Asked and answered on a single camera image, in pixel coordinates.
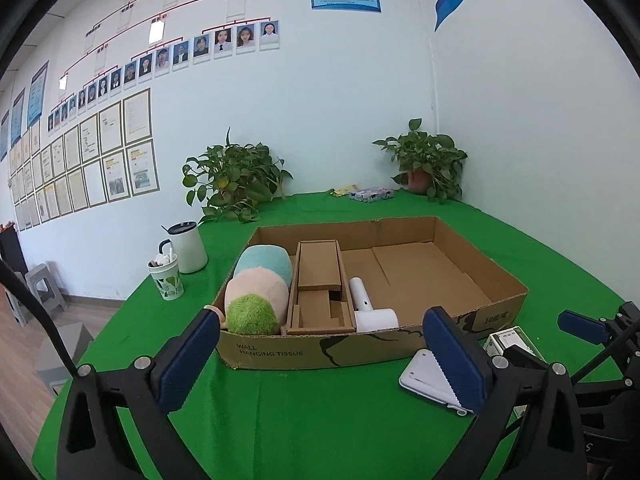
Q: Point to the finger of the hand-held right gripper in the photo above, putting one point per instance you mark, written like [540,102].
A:
[582,326]
[522,355]

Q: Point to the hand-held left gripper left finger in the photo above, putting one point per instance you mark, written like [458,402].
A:
[192,355]

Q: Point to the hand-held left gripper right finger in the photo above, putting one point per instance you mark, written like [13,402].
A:
[455,360]

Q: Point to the green and white long box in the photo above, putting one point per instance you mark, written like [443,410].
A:
[507,340]

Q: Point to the large shallow cardboard box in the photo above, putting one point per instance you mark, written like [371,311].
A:
[280,352]

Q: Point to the white hair dryer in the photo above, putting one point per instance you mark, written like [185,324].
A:
[372,317]

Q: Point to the pastel plush toy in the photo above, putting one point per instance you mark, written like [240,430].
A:
[255,285]

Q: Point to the narrow cardboard box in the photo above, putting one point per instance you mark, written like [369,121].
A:
[317,265]

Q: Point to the white flat case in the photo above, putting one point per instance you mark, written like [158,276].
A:
[420,375]

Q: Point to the leaf patterned cup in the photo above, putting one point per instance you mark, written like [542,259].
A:
[167,285]

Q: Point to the white kettle with black lid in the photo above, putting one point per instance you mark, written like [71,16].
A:
[187,252]

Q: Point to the green tablecloth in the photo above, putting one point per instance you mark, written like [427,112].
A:
[300,410]

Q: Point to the large potted green plant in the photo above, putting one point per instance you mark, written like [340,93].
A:
[235,175]

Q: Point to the patterned tissue packet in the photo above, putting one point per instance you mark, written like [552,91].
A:
[372,194]

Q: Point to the yellow packet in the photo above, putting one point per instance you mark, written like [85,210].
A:
[342,191]

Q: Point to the potted plant in brown pot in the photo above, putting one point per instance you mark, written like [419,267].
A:
[425,155]

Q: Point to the dark cabinet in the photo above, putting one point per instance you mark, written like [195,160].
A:
[11,252]

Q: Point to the group of framed wall documents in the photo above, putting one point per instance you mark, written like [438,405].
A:
[90,160]

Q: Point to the wall chart of portrait photos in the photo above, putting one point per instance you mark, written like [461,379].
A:
[200,47]

